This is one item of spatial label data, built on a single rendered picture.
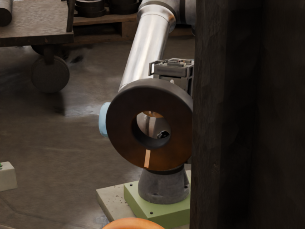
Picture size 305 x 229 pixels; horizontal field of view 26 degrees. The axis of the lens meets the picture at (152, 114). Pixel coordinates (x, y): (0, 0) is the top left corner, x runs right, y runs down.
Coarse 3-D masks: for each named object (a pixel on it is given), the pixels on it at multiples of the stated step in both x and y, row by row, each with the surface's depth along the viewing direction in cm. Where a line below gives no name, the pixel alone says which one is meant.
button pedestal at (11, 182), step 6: (6, 162) 159; (6, 168) 151; (12, 168) 151; (0, 174) 150; (6, 174) 150; (12, 174) 151; (0, 180) 150; (6, 180) 150; (12, 180) 151; (0, 186) 150; (6, 186) 150; (12, 186) 151
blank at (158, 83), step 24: (120, 96) 104; (144, 96) 103; (168, 96) 102; (120, 120) 106; (168, 120) 103; (120, 144) 108; (144, 144) 107; (168, 144) 106; (144, 168) 109; (168, 168) 108
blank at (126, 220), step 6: (114, 222) 105; (120, 222) 104; (126, 222) 103; (132, 222) 103; (138, 222) 103; (144, 222) 103; (150, 222) 103; (108, 228) 104; (114, 228) 103; (120, 228) 102; (126, 228) 102; (132, 228) 102; (138, 228) 102; (144, 228) 102; (150, 228) 102; (156, 228) 103; (162, 228) 103
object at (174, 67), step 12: (156, 60) 117; (168, 60) 119; (180, 60) 121; (156, 72) 113; (168, 72) 113; (180, 72) 112; (192, 72) 116; (180, 84) 113; (192, 84) 117; (192, 96) 123
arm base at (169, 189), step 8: (184, 168) 189; (144, 176) 187; (152, 176) 185; (160, 176) 184; (168, 176) 184; (176, 176) 185; (184, 176) 188; (144, 184) 187; (152, 184) 185; (160, 184) 184; (168, 184) 184; (176, 184) 185; (184, 184) 189; (144, 192) 187; (152, 192) 186; (160, 192) 185; (168, 192) 184; (176, 192) 185; (184, 192) 187; (152, 200) 186; (160, 200) 185; (168, 200) 185; (176, 200) 186
